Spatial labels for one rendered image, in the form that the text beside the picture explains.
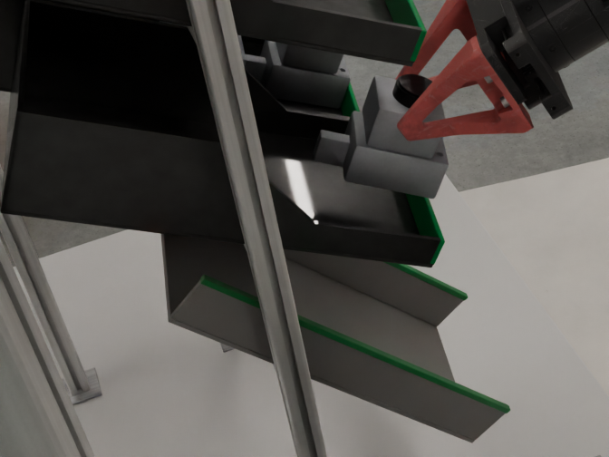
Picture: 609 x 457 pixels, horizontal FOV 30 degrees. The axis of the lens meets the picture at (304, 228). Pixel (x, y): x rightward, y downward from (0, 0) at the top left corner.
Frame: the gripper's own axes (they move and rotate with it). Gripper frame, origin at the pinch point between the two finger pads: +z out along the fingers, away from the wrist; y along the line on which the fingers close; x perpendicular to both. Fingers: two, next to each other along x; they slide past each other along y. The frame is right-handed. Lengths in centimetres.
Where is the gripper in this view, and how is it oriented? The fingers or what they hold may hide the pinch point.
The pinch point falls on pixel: (409, 107)
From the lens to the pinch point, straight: 74.6
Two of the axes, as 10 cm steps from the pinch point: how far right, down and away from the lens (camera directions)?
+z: -8.2, 4.7, 3.4
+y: 0.3, 6.1, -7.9
